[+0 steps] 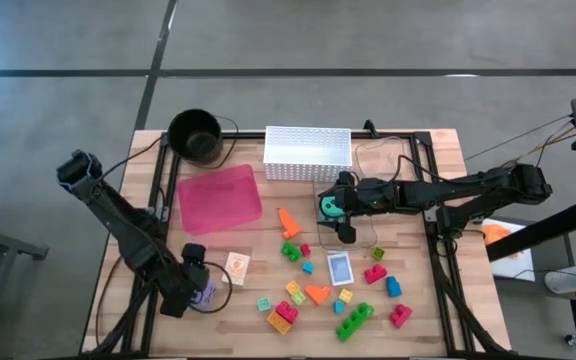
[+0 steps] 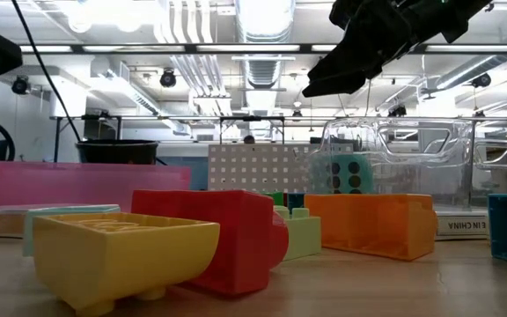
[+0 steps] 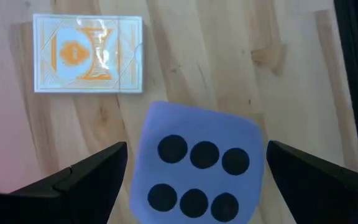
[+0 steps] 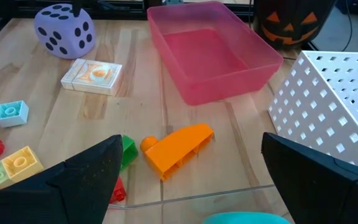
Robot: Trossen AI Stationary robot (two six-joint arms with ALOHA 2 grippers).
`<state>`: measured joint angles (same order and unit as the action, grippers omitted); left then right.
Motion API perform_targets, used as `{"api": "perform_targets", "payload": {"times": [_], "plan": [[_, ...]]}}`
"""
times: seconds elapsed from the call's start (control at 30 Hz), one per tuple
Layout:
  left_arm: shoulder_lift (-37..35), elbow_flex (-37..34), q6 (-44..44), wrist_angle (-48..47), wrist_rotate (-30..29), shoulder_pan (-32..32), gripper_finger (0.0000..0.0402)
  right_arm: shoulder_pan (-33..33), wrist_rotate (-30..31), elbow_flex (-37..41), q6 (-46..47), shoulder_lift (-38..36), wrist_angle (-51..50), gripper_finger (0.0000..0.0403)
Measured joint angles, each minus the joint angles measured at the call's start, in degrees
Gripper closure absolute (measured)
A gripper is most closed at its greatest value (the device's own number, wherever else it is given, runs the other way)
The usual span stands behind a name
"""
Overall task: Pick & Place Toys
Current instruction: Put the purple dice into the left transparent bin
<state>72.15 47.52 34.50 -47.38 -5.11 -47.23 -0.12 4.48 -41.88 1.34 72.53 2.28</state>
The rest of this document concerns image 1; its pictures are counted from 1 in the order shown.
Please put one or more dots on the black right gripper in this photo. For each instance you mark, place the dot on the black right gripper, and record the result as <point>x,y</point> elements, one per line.
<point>346,235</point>

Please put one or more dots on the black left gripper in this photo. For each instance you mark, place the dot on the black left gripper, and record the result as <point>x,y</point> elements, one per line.
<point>178,300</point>

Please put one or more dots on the teal foam die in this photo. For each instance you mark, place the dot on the teal foam die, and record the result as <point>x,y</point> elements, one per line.
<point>329,206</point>

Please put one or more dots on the purple foam die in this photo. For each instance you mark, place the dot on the purple foam die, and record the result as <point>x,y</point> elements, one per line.
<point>207,296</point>

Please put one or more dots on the orange playing card box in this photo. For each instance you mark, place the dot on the orange playing card box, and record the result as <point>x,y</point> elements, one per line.
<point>238,267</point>

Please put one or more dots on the green toy building block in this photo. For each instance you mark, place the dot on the green toy building block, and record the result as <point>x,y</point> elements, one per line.
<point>291,251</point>

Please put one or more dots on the small lime toy block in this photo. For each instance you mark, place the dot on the small lime toy block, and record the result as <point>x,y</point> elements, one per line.
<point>378,253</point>

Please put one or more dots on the red toy building block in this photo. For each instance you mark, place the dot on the red toy building block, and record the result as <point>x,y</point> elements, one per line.
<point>375,275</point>
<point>287,312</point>
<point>400,316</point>

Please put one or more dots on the orange triangular toy block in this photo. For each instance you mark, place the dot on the orange triangular toy block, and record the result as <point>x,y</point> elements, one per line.
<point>317,294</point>

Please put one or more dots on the small turquoise toy block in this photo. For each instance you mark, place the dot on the small turquoise toy block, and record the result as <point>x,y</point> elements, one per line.
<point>338,307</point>

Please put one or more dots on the long green toy block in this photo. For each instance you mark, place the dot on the long green toy block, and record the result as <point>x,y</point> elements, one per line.
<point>353,323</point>

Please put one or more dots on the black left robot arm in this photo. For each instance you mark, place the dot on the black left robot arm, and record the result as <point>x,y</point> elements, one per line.
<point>118,220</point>

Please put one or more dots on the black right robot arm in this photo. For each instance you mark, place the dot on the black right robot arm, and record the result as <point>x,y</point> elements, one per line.
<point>468,192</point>

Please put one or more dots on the clear plastic bin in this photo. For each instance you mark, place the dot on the clear plastic bin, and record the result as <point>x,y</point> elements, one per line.
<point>383,155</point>
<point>363,240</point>

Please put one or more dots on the white perforated basket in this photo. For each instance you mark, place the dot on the white perforated basket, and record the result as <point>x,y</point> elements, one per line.
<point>308,170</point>

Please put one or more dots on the small red toy block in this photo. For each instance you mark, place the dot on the small red toy block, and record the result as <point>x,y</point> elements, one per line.
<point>305,250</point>

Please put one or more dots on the blue playing card box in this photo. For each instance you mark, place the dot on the blue playing card box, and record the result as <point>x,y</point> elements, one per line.
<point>340,270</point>

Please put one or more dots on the small blue toy block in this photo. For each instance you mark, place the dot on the small blue toy block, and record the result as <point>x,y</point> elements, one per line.
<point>308,268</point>

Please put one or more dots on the small mint toy block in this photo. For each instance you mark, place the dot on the small mint toy block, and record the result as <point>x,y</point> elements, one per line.
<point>264,304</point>

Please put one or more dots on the pink translucent tray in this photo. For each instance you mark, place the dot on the pink translucent tray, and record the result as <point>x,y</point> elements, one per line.
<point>218,200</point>

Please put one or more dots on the small yellow toy block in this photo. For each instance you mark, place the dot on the small yellow toy block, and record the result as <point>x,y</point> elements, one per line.
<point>292,288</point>
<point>345,296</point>

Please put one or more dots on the large yellow toy block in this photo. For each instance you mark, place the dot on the large yellow toy block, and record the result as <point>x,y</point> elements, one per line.
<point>278,326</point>

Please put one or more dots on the small light green block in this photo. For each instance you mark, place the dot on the small light green block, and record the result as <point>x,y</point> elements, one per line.
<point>298,298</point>

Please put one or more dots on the blue toy building block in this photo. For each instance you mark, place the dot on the blue toy building block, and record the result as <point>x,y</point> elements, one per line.
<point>393,287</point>

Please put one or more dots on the black round pot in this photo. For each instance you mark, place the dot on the black round pot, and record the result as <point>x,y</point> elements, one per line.
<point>195,135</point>

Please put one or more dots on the white paper sheet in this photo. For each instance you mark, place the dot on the white paper sheet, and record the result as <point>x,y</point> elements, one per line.
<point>513,265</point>

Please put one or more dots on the black metal bar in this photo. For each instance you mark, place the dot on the black metal bar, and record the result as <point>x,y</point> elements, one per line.
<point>543,230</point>

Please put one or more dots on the white rounded object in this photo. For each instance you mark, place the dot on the white rounded object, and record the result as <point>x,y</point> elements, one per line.
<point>563,281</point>

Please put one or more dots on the caster wheel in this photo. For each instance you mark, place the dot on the caster wheel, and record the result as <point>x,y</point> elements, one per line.
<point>574,341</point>

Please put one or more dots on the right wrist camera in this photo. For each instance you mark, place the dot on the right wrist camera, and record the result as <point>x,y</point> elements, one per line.
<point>375,192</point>

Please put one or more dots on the silver metal bracket plate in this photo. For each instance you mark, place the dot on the silver metal bracket plate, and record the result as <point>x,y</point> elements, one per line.
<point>432,215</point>

